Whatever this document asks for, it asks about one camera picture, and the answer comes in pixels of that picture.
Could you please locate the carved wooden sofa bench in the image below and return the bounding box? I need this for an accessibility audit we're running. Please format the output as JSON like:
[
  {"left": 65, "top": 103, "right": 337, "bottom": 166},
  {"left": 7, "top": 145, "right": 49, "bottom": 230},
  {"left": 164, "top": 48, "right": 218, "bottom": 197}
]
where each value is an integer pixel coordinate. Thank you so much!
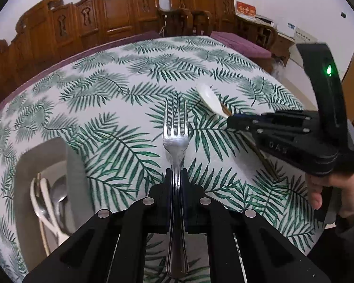
[{"left": 0, "top": 0, "right": 194, "bottom": 112}]

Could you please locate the leaf-pattern tablecloth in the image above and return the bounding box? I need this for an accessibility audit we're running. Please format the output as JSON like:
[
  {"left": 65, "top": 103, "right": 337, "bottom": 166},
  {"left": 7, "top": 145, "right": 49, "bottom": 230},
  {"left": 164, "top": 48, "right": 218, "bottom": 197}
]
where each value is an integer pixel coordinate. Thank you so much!
[{"left": 0, "top": 37, "right": 324, "bottom": 282}]

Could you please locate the silver metal fork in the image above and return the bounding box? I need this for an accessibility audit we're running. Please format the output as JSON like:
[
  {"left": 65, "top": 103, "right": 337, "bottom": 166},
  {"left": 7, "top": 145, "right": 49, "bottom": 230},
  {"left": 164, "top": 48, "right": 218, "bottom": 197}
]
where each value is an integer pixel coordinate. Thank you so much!
[{"left": 162, "top": 97, "right": 189, "bottom": 279}]

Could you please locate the wooden chopstick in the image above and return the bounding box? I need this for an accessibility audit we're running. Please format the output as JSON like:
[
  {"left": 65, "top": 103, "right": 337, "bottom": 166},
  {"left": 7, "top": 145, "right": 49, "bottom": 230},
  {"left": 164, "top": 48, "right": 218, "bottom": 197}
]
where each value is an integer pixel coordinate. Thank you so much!
[{"left": 219, "top": 101, "right": 282, "bottom": 182}]

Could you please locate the purple armchair cushion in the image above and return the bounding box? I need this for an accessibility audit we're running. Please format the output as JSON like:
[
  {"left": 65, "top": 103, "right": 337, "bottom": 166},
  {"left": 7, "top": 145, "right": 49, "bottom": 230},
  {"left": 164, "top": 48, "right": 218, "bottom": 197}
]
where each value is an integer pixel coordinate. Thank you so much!
[{"left": 210, "top": 31, "right": 272, "bottom": 59}]

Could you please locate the white electrical panel box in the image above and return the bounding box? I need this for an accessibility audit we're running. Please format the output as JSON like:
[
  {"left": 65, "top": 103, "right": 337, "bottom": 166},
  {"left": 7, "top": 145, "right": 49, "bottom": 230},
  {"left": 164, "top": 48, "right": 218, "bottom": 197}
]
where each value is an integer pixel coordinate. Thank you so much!
[{"left": 289, "top": 28, "right": 318, "bottom": 68}]

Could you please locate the red sign plaque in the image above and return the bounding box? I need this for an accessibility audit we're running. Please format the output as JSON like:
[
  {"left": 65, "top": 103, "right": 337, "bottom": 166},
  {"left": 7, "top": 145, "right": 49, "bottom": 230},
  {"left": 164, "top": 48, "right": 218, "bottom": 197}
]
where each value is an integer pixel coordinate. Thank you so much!
[{"left": 236, "top": 1, "right": 256, "bottom": 17}]

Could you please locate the wooden side table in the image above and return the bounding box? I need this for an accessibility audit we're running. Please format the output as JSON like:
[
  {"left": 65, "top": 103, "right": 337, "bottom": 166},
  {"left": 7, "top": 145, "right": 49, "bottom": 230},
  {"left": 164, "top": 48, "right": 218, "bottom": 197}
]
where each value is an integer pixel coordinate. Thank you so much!
[{"left": 236, "top": 15, "right": 295, "bottom": 66}]

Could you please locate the grey metal utensil tray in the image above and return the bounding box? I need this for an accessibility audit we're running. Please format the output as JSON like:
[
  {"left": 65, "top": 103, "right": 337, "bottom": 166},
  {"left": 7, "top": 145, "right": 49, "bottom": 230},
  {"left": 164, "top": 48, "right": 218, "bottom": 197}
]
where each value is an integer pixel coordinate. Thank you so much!
[{"left": 14, "top": 138, "right": 94, "bottom": 271}]

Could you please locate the carved wooden armchair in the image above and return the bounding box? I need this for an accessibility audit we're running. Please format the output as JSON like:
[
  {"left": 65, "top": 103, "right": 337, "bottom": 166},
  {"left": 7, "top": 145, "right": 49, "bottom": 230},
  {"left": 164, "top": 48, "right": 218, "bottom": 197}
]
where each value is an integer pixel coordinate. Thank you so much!
[{"left": 169, "top": 0, "right": 236, "bottom": 36}]

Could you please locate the person's right hand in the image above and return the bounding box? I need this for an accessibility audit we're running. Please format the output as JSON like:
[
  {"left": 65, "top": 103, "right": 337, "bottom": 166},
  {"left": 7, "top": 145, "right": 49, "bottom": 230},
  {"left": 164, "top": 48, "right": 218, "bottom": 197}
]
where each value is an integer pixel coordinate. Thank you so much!
[{"left": 306, "top": 173, "right": 354, "bottom": 221}]

